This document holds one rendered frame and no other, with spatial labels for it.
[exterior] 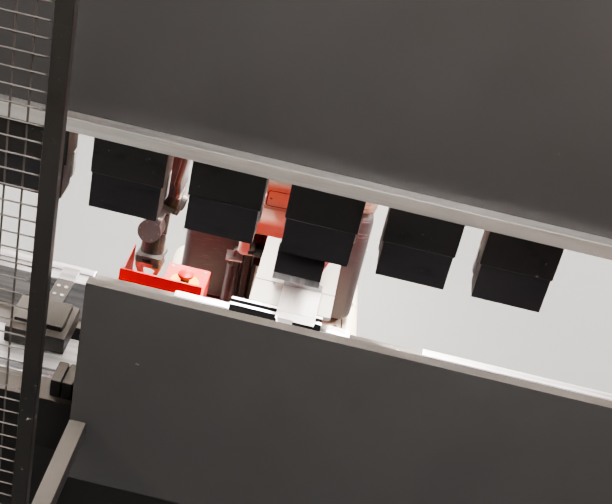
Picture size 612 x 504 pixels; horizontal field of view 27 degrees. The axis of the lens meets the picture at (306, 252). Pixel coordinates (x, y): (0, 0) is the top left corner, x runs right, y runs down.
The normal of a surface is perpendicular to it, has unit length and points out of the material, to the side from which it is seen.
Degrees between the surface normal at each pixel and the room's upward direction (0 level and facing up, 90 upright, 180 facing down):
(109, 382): 90
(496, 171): 90
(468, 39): 90
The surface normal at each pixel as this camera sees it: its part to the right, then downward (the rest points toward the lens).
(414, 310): 0.19, -0.82
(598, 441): -0.13, 0.53
